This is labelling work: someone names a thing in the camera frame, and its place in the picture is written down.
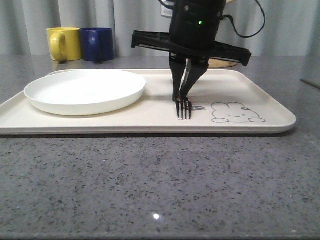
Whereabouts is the yellow mug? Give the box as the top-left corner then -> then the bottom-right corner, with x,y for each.
46,27 -> 82,62

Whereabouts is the white round plate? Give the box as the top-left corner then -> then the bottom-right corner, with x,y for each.
24,69 -> 147,116

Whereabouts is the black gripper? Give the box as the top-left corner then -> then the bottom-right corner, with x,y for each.
131,0 -> 252,101

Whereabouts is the cream rabbit serving tray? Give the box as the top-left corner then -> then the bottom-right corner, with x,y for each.
0,69 -> 297,135

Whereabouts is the wooden mug tree stand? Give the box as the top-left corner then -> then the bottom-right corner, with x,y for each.
208,59 -> 237,69

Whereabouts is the silver spoon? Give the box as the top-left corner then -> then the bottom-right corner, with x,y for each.
300,79 -> 320,90

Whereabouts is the dark blue mug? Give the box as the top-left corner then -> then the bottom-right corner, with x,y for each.
79,27 -> 115,62

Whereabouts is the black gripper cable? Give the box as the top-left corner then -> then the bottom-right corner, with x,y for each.
221,0 -> 267,39

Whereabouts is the silver fork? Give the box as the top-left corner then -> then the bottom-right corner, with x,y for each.
174,60 -> 192,120

